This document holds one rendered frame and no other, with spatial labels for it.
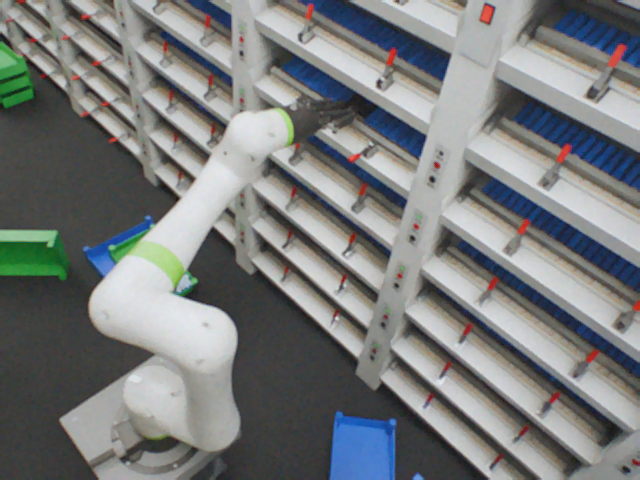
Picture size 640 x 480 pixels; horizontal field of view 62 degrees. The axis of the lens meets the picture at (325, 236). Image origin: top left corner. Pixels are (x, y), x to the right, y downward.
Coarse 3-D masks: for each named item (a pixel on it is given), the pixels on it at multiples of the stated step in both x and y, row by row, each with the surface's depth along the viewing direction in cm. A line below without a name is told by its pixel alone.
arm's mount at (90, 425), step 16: (176, 368) 156; (112, 384) 150; (96, 400) 147; (112, 400) 147; (64, 416) 143; (80, 416) 143; (96, 416) 144; (112, 416) 144; (128, 416) 145; (80, 432) 141; (96, 432) 141; (112, 432) 141; (80, 448) 138; (96, 448) 139; (176, 448) 141; (192, 448) 141; (112, 464) 136; (128, 464) 137; (144, 464) 137; (160, 464) 138; (176, 464) 138; (192, 464) 139
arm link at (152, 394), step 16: (144, 368) 129; (160, 368) 130; (128, 384) 126; (144, 384) 126; (160, 384) 126; (176, 384) 127; (128, 400) 124; (144, 400) 124; (160, 400) 124; (176, 400) 124; (144, 416) 124; (160, 416) 123; (144, 432) 132; (160, 432) 132
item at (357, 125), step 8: (272, 72) 155; (280, 72) 154; (272, 80) 155; (288, 80) 152; (296, 80) 151; (296, 88) 151; (304, 88) 150; (296, 96) 150; (312, 96) 148; (320, 96) 147; (344, 128) 142; (360, 128) 140; (368, 128) 139; (368, 136) 139; (376, 136) 138; (384, 144) 136; (392, 144) 136; (392, 152) 135; (400, 152) 134; (392, 160) 135; (408, 160) 133; (416, 160) 132; (416, 168) 132
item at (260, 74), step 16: (272, 64) 156; (256, 80) 157; (272, 96) 153; (288, 96) 152; (336, 144) 143; (352, 144) 141; (368, 160) 137; (384, 160) 137; (384, 176) 135; (400, 176) 133; (400, 192) 135
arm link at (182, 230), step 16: (208, 160) 124; (208, 176) 118; (224, 176) 119; (240, 176) 122; (192, 192) 115; (208, 192) 115; (224, 192) 118; (176, 208) 112; (192, 208) 111; (208, 208) 114; (224, 208) 120; (160, 224) 108; (176, 224) 107; (192, 224) 109; (208, 224) 114; (160, 240) 103; (176, 240) 105; (192, 240) 108; (176, 256) 104; (192, 256) 109
